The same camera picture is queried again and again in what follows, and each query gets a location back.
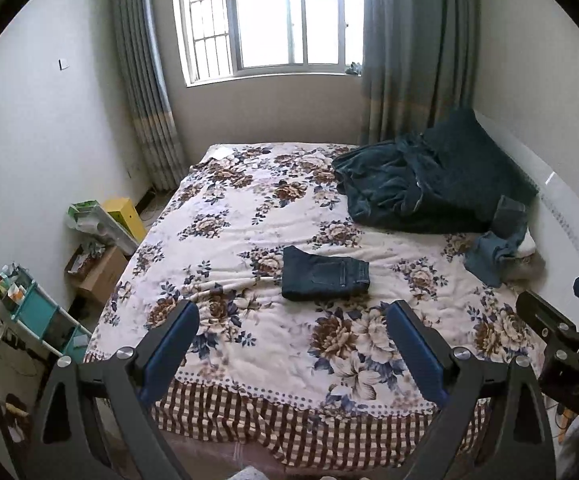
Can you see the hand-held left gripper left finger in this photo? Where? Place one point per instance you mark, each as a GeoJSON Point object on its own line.
{"type": "Point", "coordinates": [169, 355]}

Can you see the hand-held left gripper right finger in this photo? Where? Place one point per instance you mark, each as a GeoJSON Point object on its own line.
{"type": "Point", "coordinates": [414, 355]}

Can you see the dark blue denim pants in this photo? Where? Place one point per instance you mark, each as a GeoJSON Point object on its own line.
{"type": "Point", "coordinates": [319, 275]}

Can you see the white pillow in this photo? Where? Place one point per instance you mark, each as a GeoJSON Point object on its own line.
{"type": "Point", "coordinates": [528, 245]}

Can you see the light blue jeans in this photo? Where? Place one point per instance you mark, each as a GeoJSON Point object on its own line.
{"type": "Point", "coordinates": [494, 252]}

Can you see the brown cardboard box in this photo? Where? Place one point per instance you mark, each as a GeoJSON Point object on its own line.
{"type": "Point", "coordinates": [102, 272]}

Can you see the white headboard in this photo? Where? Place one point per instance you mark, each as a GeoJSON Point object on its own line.
{"type": "Point", "coordinates": [559, 195]}

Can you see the teal storage cart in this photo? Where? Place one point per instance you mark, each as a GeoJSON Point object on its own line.
{"type": "Point", "coordinates": [37, 310]}

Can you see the yellow box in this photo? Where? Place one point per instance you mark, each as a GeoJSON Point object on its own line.
{"type": "Point", "coordinates": [127, 215]}

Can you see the green and white box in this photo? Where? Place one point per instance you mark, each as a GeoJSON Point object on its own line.
{"type": "Point", "coordinates": [97, 222]}

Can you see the dark green blanket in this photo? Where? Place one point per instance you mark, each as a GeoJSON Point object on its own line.
{"type": "Point", "coordinates": [434, 180]}

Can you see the floral plush blanket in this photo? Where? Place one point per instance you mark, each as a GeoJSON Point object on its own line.
{"type": "Point", "coordinates": [269, 200]}

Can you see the white paper sheet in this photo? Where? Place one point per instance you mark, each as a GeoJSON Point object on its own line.
{"type": "Point", "coordinates": [222, 153]}

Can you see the grey striped curtain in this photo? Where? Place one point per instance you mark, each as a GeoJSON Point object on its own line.
{"type": "Point", "coordinates": [144, 85]}
{"type": "Point", "coordinates": [414, 50]}

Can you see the small potted plant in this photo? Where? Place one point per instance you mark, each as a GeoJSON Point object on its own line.
{"type": "Point", "coordinates": [354, 68]}

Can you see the white wall switch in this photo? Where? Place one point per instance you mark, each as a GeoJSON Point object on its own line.
{"type": "Point", "coordinates": [63, 64]}

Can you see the window with white frame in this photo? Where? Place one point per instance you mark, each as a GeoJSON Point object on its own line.
{"type": "Point", "coordinates": [269, 15]}

